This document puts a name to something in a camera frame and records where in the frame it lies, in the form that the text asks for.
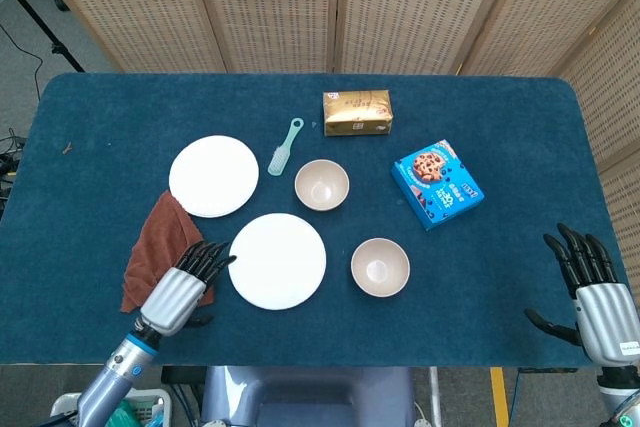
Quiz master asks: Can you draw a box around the left black-fingered robot hand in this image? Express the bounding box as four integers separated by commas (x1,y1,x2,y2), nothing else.
130,240,237,338

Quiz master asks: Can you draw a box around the right black-fingered robot hand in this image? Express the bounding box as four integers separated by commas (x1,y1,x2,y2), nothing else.
523,222,640,367

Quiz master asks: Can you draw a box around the white round plate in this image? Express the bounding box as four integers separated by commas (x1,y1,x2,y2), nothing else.
227,212,328,311
168,134,261,219

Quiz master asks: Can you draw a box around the off-white round bowl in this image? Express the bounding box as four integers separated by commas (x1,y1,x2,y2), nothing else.
293,159,351,212
350,237,412,298

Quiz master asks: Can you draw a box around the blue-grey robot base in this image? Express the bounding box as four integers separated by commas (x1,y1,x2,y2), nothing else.
199,365,416,427

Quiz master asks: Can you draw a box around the brown terry cloth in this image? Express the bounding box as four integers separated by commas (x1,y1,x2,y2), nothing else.
120,190,216,314

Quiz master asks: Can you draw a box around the dark teal table cover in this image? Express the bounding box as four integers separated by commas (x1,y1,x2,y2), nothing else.
0,71,640,368

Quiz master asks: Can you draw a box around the white plastic basket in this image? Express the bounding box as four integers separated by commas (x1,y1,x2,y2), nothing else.
49,389,174,427

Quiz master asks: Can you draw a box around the mint green scrub brush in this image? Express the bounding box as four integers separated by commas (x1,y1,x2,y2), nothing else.
267,117,305,177

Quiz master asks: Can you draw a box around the white metal table leg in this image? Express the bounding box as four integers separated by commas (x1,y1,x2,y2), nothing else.
428,366,444,427

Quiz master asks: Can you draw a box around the blue cookie box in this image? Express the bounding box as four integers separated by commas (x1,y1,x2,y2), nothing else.
390,139,486,232

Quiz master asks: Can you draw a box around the gold tissue pack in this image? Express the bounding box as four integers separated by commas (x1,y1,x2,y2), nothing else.
322,89,395,138

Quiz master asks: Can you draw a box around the black tripod stand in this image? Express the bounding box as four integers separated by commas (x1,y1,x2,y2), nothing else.
0,0,86,73

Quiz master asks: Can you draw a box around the woven rattan folding screen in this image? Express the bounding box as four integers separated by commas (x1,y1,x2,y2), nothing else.
22,0,640,308

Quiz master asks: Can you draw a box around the floor cable bundle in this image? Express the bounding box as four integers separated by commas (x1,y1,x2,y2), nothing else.
0,127,26,208

